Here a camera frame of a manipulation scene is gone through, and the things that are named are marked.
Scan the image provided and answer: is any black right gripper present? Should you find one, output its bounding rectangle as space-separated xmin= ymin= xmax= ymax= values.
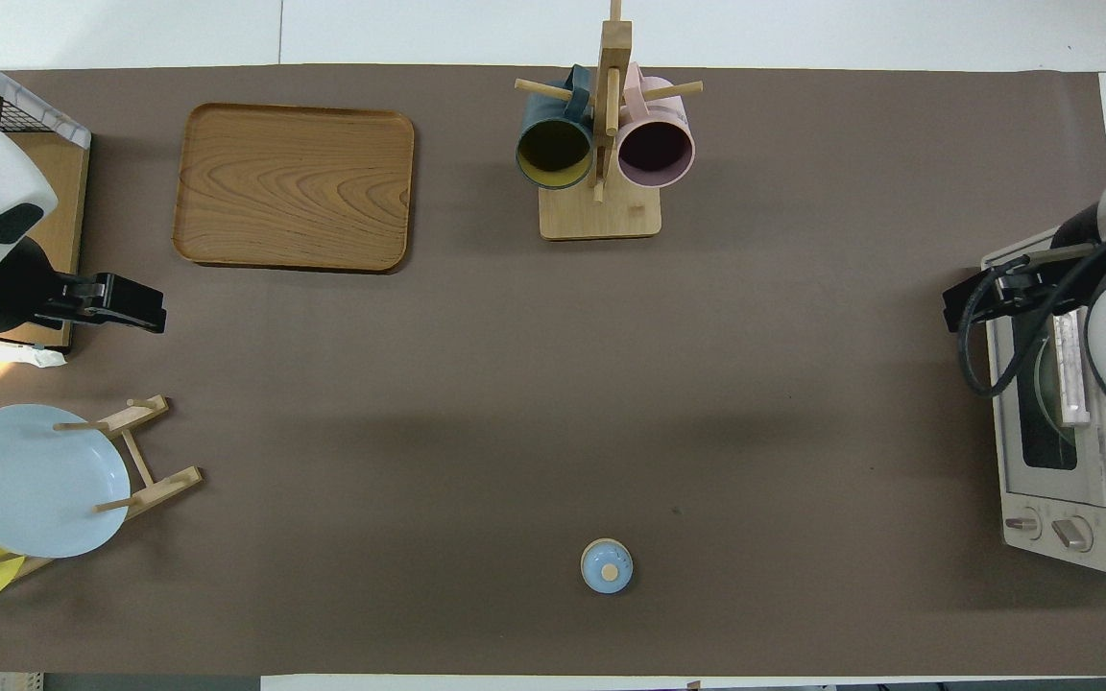
xmin=942 ymin=251 xmax=1092 ymax=334

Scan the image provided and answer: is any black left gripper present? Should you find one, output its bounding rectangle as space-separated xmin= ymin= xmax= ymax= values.
xmin=35 ymin=272 xmax=169 ymax=335

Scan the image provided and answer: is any light green plate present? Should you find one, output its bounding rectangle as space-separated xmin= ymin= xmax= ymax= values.
xmin=1033 ymin=336 xmax=1078 ymax=448

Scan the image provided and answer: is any beige toaster oven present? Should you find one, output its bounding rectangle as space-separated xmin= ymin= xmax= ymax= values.
xmin=981 ymin=228 xmax=1106 ymax=577

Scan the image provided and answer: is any wooden plate rack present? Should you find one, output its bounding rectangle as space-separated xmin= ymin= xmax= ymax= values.
xmin=0 ymin=393 xmax=204 ymax=582

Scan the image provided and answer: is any wooden serving tray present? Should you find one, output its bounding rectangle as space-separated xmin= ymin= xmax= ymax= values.
xmin=172 ymin=103 xmax=416 ymax=274

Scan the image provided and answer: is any light blue plate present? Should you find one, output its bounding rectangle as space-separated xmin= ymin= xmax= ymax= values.
xmin=0 ymin=404 xmax=132 ymax=560

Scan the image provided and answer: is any pink mug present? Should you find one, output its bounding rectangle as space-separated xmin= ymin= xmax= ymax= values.
xmin=615 ymin=63 xmax=697 ymax=189

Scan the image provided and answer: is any wooden mug rack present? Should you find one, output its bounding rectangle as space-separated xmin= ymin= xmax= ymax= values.
xmin=515 ymin=0 xmax=705 ymax=241

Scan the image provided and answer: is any brown table mat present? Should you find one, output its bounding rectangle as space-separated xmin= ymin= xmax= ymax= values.
xmin=0 ymin=65 xmax=1106 ymax=678

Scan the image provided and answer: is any dark teal mug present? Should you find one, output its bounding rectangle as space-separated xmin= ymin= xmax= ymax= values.
xmin=515 ymin=65 xmax=596 ymax=191

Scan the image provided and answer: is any blue jar with cork knob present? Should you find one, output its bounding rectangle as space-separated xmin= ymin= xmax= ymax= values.
xmin=580 ymin=538 xmax=635 ymax=595

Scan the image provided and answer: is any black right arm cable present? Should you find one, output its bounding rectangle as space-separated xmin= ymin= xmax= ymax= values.
xmin=956 ymin=211 xmax=1106 ymax=399

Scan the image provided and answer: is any wooden shelf with wire mesh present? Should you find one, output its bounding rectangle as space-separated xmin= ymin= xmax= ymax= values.
xmin=0 ymin=38 xmax=93 ymax=368

